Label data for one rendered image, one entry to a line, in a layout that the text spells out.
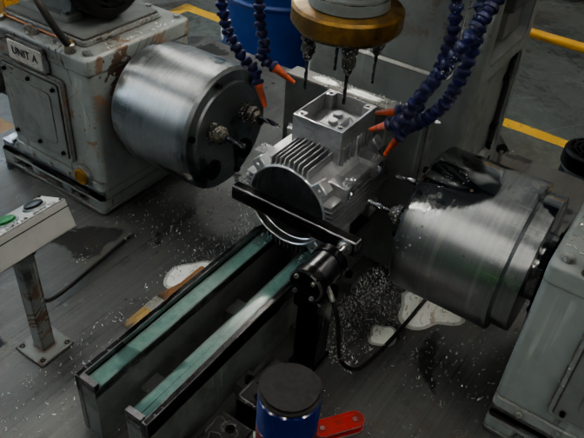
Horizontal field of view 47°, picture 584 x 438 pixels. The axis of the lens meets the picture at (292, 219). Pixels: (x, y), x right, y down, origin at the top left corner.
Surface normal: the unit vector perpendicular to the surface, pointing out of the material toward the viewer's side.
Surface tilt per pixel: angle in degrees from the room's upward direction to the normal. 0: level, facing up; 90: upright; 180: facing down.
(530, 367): 90
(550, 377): 90
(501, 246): 50
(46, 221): 69
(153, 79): 39
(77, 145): 90
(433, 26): 90
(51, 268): 0
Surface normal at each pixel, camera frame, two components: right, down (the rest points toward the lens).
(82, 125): -0.57, 0.48
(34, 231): 0.79, 0.08
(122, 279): 0.07, -0.78
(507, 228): -0.31, -0.29
